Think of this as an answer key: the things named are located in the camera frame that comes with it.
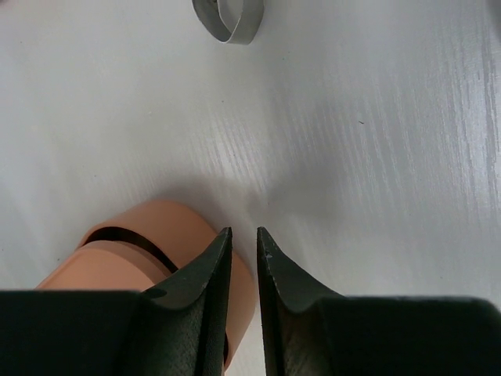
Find metal tongs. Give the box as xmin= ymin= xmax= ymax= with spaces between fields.
xmin=192 ymin=0 xmax=265 ymax=45

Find pink box lid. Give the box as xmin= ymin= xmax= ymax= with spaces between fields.
xmin=37 ymin=240 xmax=171 ymax=291

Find pink lunch box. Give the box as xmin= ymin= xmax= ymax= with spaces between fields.
xmin=76 ymin=200 xmax=258 ymax=371

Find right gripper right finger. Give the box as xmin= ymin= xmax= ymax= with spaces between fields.
xmin=257 ymin=228 xmax=500 ymax=375

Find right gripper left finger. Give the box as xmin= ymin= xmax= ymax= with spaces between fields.
xmin=1 ymin=227 xmax=232 ymax=375

